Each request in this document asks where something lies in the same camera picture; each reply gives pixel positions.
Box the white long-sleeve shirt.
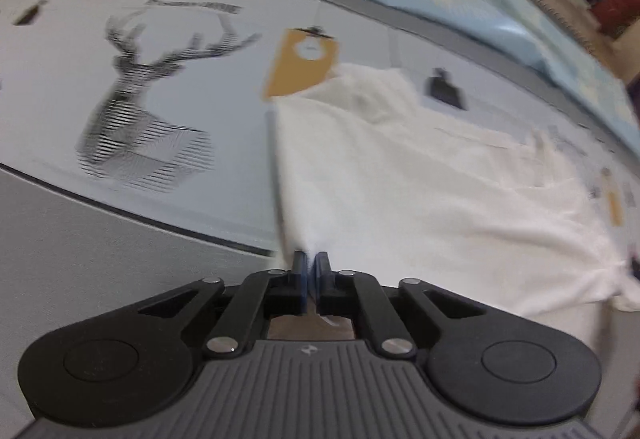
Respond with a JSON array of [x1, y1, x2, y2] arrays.
[[264, 62, 640, 339]]

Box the deer print bed sheet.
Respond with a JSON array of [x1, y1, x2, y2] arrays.
[[1, 0, 639, 255]]

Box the dark red cushion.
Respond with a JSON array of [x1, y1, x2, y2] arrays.
[[590, 0, 640, 38]]

